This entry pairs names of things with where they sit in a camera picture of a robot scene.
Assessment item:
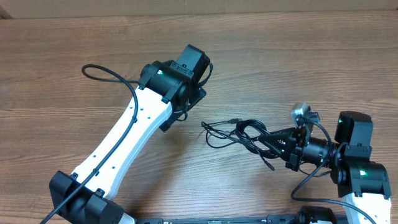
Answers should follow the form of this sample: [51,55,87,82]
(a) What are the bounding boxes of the thin black cable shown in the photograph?
[201,123,276,171]

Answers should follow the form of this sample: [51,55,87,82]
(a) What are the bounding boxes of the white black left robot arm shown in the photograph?
[43,45,213,223]

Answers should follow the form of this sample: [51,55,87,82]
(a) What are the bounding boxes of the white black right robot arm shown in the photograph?
[259,110,392,223]

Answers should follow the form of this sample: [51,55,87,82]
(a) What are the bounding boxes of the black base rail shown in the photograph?
[133,205,352,224]

